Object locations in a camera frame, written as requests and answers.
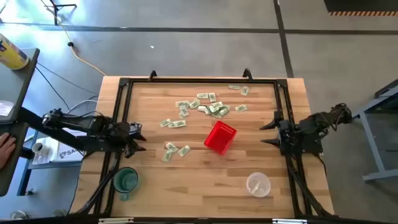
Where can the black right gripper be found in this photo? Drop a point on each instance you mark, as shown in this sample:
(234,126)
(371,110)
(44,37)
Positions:
(289,137)

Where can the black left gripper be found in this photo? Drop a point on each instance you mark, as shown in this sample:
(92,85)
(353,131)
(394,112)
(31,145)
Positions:
(124,137)

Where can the green paper banknote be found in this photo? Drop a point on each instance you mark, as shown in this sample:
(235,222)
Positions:
(183,111)
(212,97)
(171,147)
(184,151)
(216,115)
(212,109)
(223,111)
(180,123)
(244,91)
(194,104)
(202,96)
(234,87)
(167,156)
(182,103)
(165,123)
(172,125)
(202,108)
(217,104)
(241,108)

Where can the red plastic slotted basket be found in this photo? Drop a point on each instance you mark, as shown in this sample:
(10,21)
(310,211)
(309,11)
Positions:
(219,137)

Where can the clear plastic round container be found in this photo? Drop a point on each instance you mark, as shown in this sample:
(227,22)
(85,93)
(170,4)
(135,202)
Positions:
(258,185)

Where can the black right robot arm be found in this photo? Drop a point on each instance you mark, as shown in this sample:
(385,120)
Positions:
(326,119)

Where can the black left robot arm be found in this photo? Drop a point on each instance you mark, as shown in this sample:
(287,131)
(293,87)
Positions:
(93,123)

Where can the green mug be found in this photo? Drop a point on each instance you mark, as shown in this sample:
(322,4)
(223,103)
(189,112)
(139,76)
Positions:
(126,182)

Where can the white printed box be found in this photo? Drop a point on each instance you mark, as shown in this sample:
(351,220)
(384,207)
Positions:
(68,154)

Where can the white mug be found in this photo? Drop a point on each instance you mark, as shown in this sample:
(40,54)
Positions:
(38,148)

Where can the blue grey metal table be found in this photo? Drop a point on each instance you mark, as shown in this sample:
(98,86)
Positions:
(372,143)

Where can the black desk support beam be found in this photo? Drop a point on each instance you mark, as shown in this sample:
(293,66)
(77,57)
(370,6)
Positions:
(34,119)

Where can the blue metal shelf cart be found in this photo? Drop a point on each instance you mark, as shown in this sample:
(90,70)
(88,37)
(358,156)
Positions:
(23,174)

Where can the dark grey desk panel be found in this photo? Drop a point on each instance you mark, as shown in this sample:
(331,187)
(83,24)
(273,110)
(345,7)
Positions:
(12,180)

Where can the person's hand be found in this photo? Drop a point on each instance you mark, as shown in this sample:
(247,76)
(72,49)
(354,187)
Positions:
(6,149)

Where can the grey desk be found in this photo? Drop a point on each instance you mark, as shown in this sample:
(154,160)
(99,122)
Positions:
(15,84)

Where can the white paper sheet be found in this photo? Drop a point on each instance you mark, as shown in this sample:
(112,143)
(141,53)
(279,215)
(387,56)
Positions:
(4,108)

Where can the black tripod stand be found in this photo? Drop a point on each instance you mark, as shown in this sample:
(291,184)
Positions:
(56,14)

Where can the yellow wipes canister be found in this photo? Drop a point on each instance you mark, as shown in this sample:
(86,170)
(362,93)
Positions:
(11,53)

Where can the black hazard striped mat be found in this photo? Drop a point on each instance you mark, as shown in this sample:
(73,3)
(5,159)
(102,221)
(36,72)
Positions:
(360,5)

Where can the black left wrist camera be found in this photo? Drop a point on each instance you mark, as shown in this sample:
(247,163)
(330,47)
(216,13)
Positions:
(135,128)

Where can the black curved frame bracket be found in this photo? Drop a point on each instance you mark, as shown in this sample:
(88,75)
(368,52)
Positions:
(153,71)
(247,69)

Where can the silver metal bracket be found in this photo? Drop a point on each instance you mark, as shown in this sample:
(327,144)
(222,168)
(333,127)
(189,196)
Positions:
(289,221)
(115,221)

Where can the black aluminium table frame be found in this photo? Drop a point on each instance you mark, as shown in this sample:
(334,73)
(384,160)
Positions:
(192,80)

